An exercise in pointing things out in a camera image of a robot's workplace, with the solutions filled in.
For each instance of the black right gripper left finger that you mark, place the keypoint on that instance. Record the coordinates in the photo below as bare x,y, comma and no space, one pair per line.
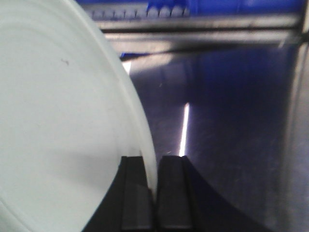
127,205

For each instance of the green round plate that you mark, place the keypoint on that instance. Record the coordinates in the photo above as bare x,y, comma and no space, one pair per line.
68,113

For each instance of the stainless steel shelf rack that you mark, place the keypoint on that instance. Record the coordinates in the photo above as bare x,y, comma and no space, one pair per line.
171,35

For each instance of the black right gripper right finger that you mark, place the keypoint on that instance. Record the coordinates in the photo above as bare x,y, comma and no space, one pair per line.
187,203

